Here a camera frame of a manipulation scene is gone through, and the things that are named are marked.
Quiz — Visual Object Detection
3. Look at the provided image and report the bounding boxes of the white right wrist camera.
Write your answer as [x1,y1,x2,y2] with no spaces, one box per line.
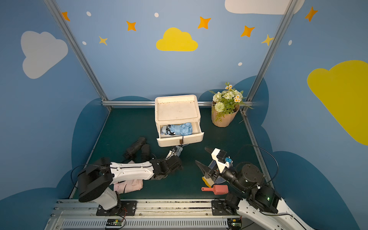
[211,148,233,173]

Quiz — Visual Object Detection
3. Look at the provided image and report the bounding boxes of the white and green flowers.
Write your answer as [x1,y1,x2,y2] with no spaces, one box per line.
[209,82,253,115]

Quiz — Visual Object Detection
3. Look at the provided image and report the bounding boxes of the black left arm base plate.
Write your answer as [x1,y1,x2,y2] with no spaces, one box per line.
[96,200,138,217]

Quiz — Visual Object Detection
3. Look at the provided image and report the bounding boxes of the aluminium frame left post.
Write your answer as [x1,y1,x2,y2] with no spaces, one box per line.
[44,0,108,101]

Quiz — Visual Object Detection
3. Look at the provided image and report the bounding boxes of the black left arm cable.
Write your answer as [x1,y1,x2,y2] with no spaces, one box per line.
[70,163,90,199]

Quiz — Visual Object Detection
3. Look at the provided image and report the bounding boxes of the aluminium frame left floor rail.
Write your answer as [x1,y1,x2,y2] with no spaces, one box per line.
[68,109,113,199]

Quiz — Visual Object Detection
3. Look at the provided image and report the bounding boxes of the aluminium frame back rail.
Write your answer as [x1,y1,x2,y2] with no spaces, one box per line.
[102,100,253,107]

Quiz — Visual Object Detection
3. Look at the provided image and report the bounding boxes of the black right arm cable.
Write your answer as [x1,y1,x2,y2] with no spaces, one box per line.
[234,144,279,185]

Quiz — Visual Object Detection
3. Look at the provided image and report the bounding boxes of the aluminium frame post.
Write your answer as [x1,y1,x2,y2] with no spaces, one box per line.
[246,0,298,104]
[44,0,108,101]

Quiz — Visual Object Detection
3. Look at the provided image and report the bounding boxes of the aluminium frame right post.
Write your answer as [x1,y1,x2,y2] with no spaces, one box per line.
[246,0,298,104]

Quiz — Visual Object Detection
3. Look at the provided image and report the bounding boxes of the aluminium frame floor rail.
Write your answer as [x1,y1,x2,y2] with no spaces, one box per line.
[68,109,113,199]
[240,109,271,180]

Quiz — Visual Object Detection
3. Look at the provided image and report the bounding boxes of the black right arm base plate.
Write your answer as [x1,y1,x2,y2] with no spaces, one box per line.
[211,199,237,216]

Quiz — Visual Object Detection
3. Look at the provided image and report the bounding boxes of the blue dotted work glove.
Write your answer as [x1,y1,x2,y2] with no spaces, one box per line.
[200,160,226,188]

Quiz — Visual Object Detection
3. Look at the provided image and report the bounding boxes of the tan ribbed flower pot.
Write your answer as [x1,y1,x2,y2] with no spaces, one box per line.
[211,102,240,127]

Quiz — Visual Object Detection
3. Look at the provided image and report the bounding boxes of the light blue umbrella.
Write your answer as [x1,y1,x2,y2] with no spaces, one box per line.
[161,123,193,136]
[166,146,183,159]

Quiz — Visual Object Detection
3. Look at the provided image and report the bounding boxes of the white top drawer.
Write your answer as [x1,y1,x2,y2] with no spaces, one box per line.
[157,122,204,147]

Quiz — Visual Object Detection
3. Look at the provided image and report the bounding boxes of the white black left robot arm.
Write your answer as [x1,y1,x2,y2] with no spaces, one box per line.
[77,156,182,214]

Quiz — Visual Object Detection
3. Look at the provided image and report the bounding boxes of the aluminium frame right floor rail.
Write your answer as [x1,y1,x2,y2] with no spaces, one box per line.
[240,109,271,180]

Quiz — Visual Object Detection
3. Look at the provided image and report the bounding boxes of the pink plastic scoop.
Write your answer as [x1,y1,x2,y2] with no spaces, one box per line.
[201,185,229,195]

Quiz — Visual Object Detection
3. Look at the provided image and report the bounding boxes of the white three drawer cabinet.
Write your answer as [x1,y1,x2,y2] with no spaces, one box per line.
[155,94,202,135]

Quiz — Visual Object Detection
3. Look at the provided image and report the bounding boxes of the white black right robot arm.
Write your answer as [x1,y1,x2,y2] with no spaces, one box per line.
[196,148,312,230]

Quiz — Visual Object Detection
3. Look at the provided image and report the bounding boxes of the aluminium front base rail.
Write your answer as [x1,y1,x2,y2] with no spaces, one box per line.
[45,199,242,230]

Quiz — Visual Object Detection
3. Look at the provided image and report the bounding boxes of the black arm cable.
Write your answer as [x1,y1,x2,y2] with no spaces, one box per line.
[234,144,279,185]
[70,163,90,199]

